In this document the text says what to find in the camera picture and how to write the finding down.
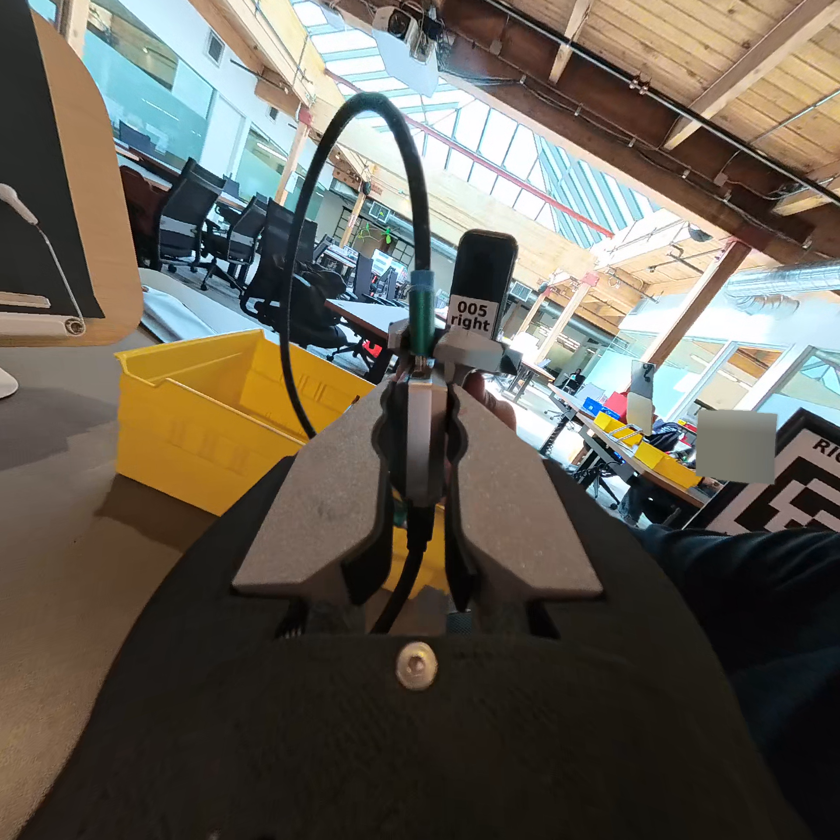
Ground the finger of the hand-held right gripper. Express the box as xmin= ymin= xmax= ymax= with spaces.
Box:
xmin=387 ymin=320 xmax=422 ymax=383
xmin=435 ymin=330 xmax=504 ymax=396

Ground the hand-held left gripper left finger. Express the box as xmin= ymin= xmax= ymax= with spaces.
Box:
xmin=231 ymin=381 xmax=395 ymax=608

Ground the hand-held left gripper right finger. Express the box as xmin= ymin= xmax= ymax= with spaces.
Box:
xmin=445 ymin=387 xmax=605 ymax=614

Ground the green plug braided hdmi cable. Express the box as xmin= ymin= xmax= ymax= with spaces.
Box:
xmin=276 ymin=92 xmax=439 ymax=441

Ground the black HDMI switch hub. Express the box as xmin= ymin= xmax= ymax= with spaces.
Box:
xmin=369 ymin=371 xmax=441 ymax=636

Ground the yellow plastic bin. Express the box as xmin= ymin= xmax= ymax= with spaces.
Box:
xmin=115 ymin=328 xmax=447 ymax=599

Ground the person's right forearm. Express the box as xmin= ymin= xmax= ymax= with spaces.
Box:
xmin=630 ymin=525 xmax=840 ymax=683

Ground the person's right hand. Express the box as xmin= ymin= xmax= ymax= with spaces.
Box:
xmin=459 ymin=371 xmax=519 ymax=432

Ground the yellow storage bin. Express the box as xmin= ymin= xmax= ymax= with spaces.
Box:
xmin=594 ymin=412 xmax=644 ymax=447
xmin=633 ymin=443 xmax=703 ymax=490

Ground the beige tilted board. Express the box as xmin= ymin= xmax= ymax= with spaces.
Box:
xmin=626 ymin=360 xmax=657 ymax=434

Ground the white paper sheet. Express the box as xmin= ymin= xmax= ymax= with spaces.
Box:
xmin=141 ymin=269 xmax=263 ymax=342

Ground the black framed marker sign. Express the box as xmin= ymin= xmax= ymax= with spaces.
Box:
xmin=682 ymin=407 xmax=840 ymax=536

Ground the overhead camera mount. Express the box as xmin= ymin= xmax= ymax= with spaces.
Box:
xmin=371 ymin=3 xmax=441 ymax=96

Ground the silver air duct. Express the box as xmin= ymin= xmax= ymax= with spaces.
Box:
xmin=722 ymin=259 xmax=840 ymax=316

